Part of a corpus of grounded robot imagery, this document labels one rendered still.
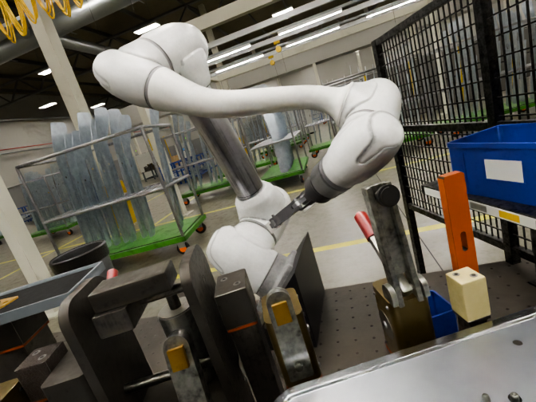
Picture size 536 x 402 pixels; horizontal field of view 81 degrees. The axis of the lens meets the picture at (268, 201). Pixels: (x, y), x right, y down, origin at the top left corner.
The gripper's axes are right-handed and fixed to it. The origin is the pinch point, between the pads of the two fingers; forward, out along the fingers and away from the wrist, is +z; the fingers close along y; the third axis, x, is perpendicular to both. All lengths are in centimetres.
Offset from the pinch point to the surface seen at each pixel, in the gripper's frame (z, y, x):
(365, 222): -34.7, -12.4, -11.0
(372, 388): -37, -31, -26
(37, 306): -7, -58, 10
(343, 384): -34, -32, -25
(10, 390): -9, -65, 0
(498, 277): -11, 42, -52
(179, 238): 334, 72, 83
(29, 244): 337, -71, 161
